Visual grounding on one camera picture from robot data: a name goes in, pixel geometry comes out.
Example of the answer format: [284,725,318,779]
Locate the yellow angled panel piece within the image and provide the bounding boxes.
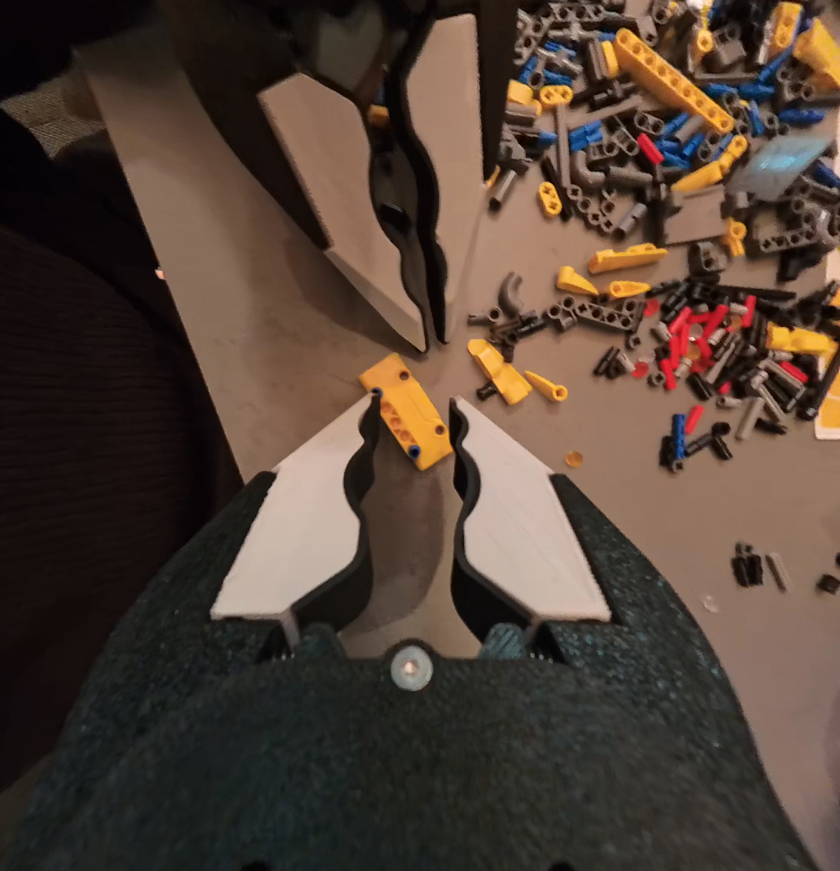
[468,339,533,406]

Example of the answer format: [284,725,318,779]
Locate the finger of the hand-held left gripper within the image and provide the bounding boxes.
[257,71,431,355]
[386,12,485,344]

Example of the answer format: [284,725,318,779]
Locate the scattered small black pins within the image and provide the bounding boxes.
[729,541,840,596]

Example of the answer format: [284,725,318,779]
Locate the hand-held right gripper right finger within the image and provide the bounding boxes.
[449,396,613,660]

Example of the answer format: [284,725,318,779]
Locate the black cross connector piece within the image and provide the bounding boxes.
[468,309,550,344]

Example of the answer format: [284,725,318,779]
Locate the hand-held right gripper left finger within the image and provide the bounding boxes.
[209,393,383,654]

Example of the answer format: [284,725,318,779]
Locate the pile of loose building pieces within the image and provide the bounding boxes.
[484,0,840,470]

